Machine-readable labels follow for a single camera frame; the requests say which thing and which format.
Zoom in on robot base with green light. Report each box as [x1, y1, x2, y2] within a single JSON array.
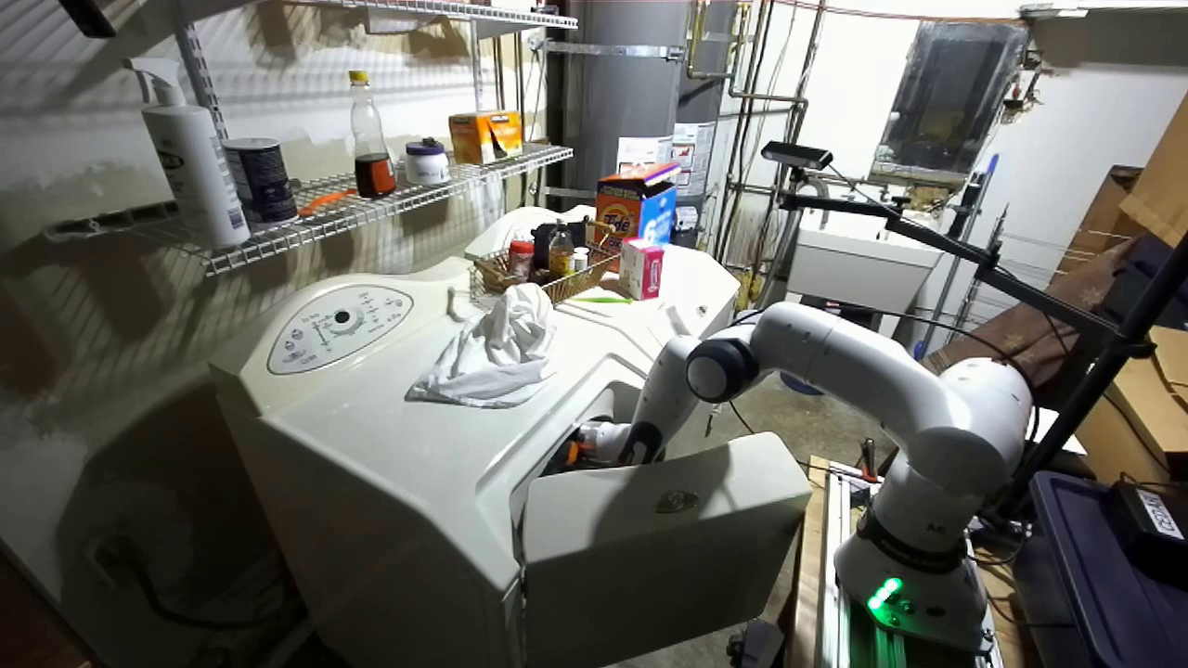
[[832, 515, 987, 655]]

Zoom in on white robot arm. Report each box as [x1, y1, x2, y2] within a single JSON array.
[[611, 299, 1033, 571]]

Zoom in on white cloth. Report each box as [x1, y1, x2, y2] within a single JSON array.
[[409, 280, 555, 409]]

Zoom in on white washing machine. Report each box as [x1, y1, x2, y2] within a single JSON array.
[[211, 254, 744, 668]]

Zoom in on pink box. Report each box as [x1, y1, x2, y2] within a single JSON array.
[[621, 236, 665, 299]]

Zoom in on wicker basket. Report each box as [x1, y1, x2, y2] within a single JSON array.
[[476, 223, 603, 303]]

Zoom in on orange detergent box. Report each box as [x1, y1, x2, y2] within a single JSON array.
[[585, 163, 679, 253]]

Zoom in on yellow box on shelf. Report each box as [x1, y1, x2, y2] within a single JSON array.
[[450, 112, 522, 163]]

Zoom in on white jar blue lid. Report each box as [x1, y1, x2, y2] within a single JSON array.
[[404, 138, 450, 184]]

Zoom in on grey water heater tank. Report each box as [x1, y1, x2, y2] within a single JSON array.
[[554, 0, 689, 193]]

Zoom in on clear bottle yellow cap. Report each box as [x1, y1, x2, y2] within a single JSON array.
[[348, 70, 395, 199]]

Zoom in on white utility sink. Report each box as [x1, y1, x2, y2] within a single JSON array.
[[791, 231, 939, 316]]

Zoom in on dark blue canister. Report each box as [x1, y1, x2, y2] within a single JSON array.
[[227, 138, 296, 223]]

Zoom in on white tall bottle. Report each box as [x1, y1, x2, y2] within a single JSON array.
[[136, 70, 249, 253]]

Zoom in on grey electrical panel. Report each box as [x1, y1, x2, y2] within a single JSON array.
[[867, 21, 1023, 184]]

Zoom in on cardboard box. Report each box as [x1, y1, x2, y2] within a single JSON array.
[[1075, 326, 1188, 483]]

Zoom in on dark blue storage bin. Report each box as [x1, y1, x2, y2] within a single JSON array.
[[1014, 470, 1188, 668]]

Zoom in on black camera on stand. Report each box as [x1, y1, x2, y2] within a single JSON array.
[[761, 141, 832, 169]]

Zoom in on white wire shelf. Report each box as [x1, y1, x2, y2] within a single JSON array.
[[59, 0, 577, 277]]

